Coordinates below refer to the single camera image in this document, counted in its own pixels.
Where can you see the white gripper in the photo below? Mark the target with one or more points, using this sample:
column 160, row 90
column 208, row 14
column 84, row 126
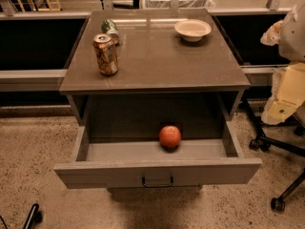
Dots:
column 293, row 38

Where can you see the red apple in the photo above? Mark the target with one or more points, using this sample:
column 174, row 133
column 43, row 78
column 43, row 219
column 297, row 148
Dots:
column 169, row 137

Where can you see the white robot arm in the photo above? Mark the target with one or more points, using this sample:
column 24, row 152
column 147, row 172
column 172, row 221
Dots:
column 291, row 43

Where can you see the grey cabinet counter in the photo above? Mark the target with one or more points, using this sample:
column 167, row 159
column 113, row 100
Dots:
column 153, row 58

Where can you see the grey open top drawer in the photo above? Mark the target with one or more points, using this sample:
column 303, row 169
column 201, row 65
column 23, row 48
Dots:
column 196, row 162

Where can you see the black office chair base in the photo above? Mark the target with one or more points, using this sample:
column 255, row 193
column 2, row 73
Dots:
column 263, row 142

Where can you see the white paper bowl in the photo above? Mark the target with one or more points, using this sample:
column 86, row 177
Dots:
column 192, row 30

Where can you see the clear plastic bin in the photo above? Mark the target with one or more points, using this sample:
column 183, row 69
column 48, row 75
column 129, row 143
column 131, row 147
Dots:
column 182, row 4

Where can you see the orange upright soda can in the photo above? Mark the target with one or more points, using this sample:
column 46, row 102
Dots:
column 106, row 55

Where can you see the green tipped soda can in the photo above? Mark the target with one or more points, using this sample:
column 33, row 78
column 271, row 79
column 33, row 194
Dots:
column 109, row 27

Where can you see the black chair leg bottom left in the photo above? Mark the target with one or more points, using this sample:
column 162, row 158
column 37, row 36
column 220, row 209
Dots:
column 34, row 217

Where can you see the black drawer handle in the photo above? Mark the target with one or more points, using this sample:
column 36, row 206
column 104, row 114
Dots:
column 154, row 183

